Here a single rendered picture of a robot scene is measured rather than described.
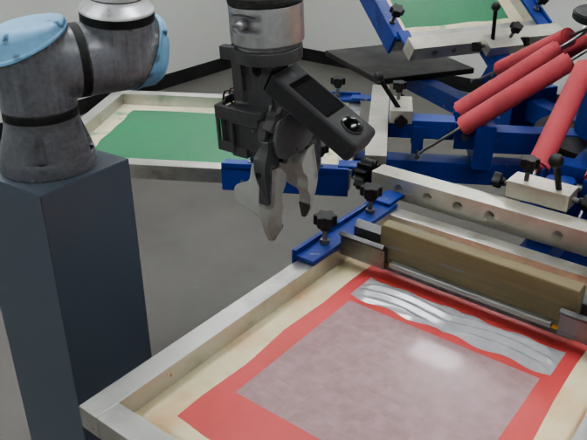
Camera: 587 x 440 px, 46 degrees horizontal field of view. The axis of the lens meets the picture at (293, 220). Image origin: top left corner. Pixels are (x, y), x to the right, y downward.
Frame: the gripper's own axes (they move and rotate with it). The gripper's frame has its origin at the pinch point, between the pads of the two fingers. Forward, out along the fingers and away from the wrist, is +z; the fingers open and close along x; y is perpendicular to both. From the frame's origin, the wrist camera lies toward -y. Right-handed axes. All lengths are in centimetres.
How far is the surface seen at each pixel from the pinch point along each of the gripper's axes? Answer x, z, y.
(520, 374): -27.2, 34.1, -20.7
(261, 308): -15.7, 30.7, 19.4
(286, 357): -10.0, 32.7, 10.2
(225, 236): -159, 136, 162
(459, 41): -145, 21, 42
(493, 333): -33.4, 33.7, -13.9
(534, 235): -63, 31, -10
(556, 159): -64, 16, -12
